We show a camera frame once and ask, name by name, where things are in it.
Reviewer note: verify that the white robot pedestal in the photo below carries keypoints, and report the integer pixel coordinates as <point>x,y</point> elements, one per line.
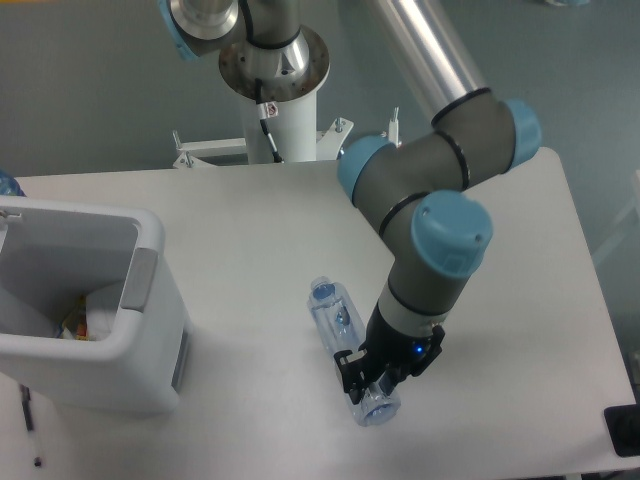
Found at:
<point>277,102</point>

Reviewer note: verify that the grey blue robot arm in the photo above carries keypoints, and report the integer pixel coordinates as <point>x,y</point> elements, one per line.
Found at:
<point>412,195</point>

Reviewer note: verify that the clear blue plastic bottle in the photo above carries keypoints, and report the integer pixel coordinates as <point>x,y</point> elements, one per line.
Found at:
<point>340,327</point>

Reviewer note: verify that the colourful snack wrapper in bin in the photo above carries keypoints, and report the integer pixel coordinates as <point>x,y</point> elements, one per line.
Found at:
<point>74,326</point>

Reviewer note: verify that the white paper wrapper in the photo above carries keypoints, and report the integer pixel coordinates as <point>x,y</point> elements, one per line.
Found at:
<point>101,309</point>

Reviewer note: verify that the blue bottle behind bin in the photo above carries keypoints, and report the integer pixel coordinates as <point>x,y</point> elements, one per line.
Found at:
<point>9,186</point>

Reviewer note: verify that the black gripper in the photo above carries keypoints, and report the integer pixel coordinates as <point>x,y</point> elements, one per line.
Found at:
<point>385,352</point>

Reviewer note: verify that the black pen on table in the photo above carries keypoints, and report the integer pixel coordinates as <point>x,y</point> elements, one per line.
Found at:
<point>30,426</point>

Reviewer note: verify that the black device at table edge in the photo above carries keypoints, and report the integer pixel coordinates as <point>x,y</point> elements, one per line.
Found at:
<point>623,425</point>

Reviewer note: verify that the white plastic trash can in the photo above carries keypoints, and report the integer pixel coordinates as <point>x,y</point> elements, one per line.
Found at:
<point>54,252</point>

